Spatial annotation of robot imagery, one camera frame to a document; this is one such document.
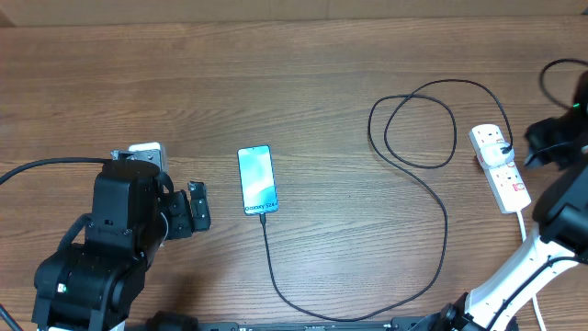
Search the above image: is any Samsung Galaxy smartphone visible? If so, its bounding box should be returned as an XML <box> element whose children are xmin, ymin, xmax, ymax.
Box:
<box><xmin>238</xmin><ymin>145</ymin><xmax>279</xmax><ymax>215</ymax></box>

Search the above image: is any black USB charging cable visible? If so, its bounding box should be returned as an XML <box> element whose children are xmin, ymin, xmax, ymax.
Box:
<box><xmin>258</xmin><ymin>78</ymin><xmax>515</xmax><ymax>323</ymax></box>

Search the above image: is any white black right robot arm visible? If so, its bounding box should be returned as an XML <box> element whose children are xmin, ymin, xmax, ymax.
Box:
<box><xmin>414</xmin><ymin>74</ymin><xmax>587</xmax><ymax>330</ymax></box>

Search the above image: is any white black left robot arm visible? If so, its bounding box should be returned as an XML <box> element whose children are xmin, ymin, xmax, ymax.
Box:
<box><xmin>32</xmin><ymin>160</ymin><xmax>211</xmax><ymax>330</ymax></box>

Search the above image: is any white charger plug adapter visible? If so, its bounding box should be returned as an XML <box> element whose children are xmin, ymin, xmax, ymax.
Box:
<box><xmin>476</xmin><ymin>142</ymin><xmax>515</xmax><ymax>169</ymax></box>

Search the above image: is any white power strip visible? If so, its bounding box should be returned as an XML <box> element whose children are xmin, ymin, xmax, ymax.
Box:
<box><xmin>469</xmin><ymin>124</ymin><xmax>531</xmax><ymax>214</ymax></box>

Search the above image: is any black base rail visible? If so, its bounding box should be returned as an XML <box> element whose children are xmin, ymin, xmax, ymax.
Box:
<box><xmin>125</xmin><ymin>312</ymin><xmax>439</xmax><ymax>331</ymax></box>

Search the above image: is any white power strip cord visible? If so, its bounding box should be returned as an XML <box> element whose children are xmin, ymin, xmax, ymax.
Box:
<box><xmin>515</xmin><ymin>210</ymin><xmax>547</xmax><ymax>331</ymax></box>

